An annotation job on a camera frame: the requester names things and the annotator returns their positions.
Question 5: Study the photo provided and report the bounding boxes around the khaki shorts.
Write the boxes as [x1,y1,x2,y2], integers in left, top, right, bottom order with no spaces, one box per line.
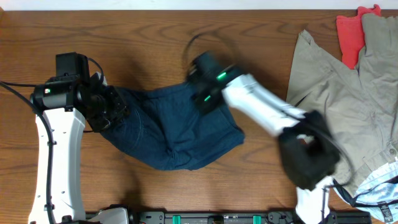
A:
[287,14,397,197]

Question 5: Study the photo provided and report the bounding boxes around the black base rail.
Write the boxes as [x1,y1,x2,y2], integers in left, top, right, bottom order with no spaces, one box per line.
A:
[88,208,303,224]

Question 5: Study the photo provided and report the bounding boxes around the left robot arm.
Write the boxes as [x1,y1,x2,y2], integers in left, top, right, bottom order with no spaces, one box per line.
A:
[28,52,131,224]

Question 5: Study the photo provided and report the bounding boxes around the light blue patterned garment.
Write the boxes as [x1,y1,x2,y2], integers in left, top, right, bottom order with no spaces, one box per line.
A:
[334,161,397,223]

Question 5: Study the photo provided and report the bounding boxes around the navy blue shorts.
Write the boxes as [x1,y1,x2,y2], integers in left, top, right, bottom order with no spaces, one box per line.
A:
[101,83,244,170]

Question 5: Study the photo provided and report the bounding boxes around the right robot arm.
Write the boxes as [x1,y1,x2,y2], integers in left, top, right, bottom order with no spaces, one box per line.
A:
[187,52,341,223]

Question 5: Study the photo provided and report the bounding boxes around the red orange garment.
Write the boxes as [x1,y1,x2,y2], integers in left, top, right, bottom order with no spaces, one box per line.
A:
[336,4,381,69]

